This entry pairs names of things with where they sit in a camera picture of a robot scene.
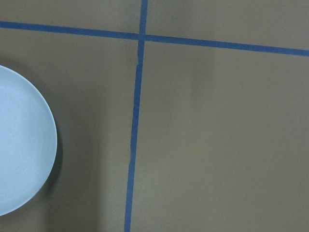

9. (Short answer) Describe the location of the light blue plate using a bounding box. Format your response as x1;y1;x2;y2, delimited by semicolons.
0;66;57;216

